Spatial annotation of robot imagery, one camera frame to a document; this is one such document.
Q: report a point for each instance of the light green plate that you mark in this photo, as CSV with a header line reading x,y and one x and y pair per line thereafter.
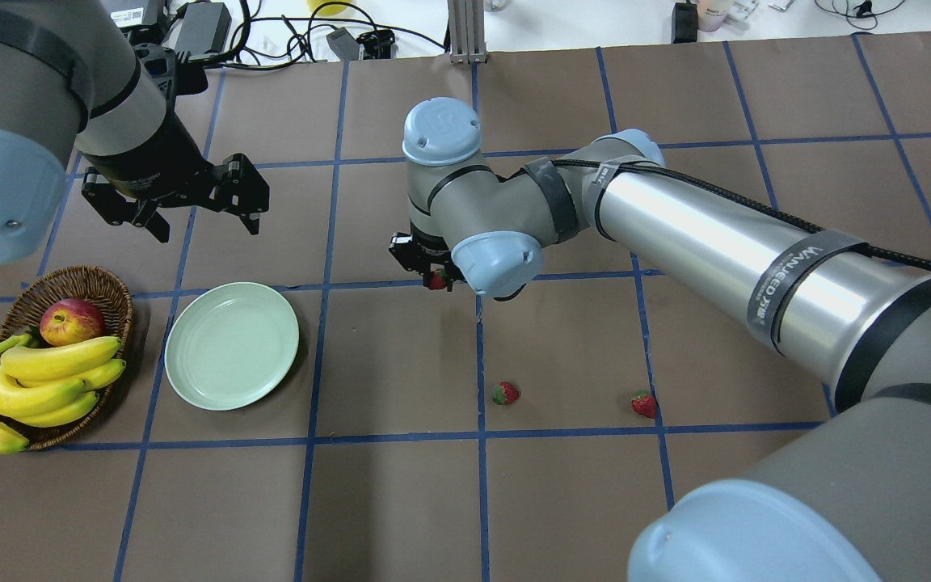
x,y
232,346

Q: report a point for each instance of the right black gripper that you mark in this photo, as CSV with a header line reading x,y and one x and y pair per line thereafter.
x,y
410,251

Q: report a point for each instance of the red strawberry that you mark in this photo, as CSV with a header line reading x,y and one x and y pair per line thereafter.
x,y
436,280
644,404
504,393

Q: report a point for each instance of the brown wicker basket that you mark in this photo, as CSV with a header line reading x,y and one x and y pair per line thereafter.
x,y
111,296

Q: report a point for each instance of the black power adapter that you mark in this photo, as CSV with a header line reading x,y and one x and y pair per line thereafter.
x,y
203,27

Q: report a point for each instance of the aluminium frame post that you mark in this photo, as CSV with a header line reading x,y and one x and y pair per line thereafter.
x,y
465,25

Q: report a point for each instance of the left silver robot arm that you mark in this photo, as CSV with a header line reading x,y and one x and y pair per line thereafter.
x,y
74,80

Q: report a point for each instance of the red apple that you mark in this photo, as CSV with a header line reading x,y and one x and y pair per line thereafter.
x,y
71,321

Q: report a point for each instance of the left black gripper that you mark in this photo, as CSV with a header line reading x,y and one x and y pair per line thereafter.
x,y
157,158

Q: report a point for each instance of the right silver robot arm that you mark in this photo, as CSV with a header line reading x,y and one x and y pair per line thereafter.
x,y
848,501

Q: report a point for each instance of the yellow banana bunch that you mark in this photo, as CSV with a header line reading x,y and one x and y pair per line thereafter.
x,y
52,387

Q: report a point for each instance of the white paper cup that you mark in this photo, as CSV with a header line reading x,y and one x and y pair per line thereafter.
x,y
712,14

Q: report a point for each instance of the yellow tape roll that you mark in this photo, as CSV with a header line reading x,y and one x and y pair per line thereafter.
x,y
327,9

